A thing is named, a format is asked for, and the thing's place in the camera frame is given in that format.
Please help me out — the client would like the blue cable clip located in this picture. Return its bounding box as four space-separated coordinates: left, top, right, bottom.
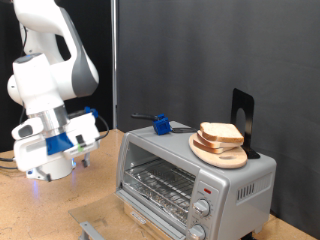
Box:
83 106 100 119

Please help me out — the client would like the round wooden board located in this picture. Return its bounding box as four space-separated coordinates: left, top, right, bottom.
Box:
188 132 249 170

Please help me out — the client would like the silver oven knob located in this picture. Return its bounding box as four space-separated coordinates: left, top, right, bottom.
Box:
187 223 207 240
193 198 212 218

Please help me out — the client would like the silver toaster oven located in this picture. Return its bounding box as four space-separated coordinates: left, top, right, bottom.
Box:
114 120 278 240

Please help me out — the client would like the glass toaster oven door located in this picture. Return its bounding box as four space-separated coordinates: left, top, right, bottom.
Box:
68 189 188 240

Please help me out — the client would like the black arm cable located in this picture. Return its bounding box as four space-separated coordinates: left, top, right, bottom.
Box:
18 24 110 141

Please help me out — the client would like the vertical metal pole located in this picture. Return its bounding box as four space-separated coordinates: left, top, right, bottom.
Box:
110 0 120 130

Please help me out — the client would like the spatula with blue block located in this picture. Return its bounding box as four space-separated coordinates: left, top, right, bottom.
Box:
130 112 200 136

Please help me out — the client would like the wrist camera on blue mount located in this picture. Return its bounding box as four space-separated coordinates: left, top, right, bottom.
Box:
45 132 101 160

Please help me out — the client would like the black metal bookend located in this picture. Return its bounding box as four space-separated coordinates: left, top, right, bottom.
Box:
229 87 262 160

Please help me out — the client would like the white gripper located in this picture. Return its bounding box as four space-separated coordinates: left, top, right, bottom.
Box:
13 112 101 183

